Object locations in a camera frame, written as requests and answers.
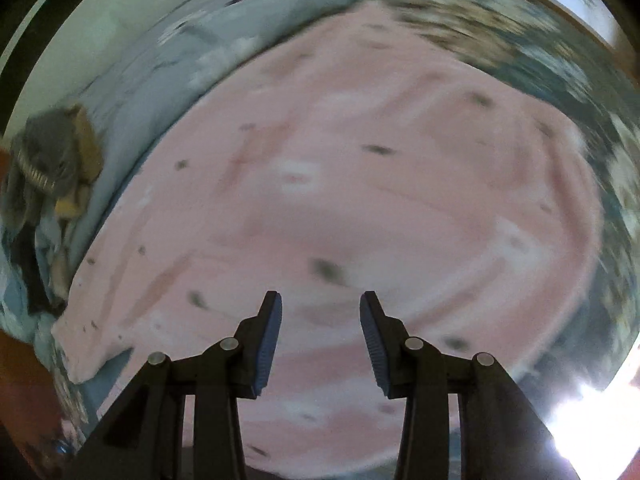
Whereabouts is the light blue printed bedsheet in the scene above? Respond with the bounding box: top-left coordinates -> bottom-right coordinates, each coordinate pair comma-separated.
0,0 -> 371,453

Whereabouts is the pile of mixed clothes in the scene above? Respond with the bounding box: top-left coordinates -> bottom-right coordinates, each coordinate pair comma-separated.
0,104 -> 105,317

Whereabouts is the dark floral blanket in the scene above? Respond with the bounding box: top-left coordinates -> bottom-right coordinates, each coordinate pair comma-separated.
395,0 -> 640,411

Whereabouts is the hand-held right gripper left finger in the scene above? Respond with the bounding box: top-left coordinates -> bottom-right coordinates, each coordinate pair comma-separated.
64,290 -> 283,480

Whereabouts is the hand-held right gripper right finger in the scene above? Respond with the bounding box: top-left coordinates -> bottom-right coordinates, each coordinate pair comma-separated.
360,290 -> 583,480

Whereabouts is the pink patterned garment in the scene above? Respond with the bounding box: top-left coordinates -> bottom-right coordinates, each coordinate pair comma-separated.
51,0 -> 603,473

